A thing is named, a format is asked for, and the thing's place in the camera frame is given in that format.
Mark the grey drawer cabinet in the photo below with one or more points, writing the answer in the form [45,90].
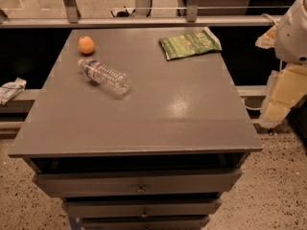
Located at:
[184,114]

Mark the green chip bag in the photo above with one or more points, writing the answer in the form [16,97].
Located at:
[188,45]

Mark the bottom grey drawer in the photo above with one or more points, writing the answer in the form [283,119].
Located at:
[150,223]

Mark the middle grey drawer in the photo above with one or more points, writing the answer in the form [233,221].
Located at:
[142,208]

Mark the black white object on floor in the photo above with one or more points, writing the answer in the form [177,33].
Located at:
[122,12]

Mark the clear plastic water bottle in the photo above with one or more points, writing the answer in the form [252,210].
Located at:
[114,80]

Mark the grey metal rail frame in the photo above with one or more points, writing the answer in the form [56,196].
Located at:
[148,13]

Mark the top grey drawer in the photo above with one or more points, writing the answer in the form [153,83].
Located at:
[137,183]

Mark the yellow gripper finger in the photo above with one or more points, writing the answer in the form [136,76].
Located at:
[267,40]
[284,90]

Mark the grey drawer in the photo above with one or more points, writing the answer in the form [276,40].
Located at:
[137,183]
[142,208]
[150,223]

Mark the orange fruit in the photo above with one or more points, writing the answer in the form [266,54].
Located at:
[86,45]

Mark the white folded cloth packet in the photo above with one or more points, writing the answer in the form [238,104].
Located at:
[11,89]

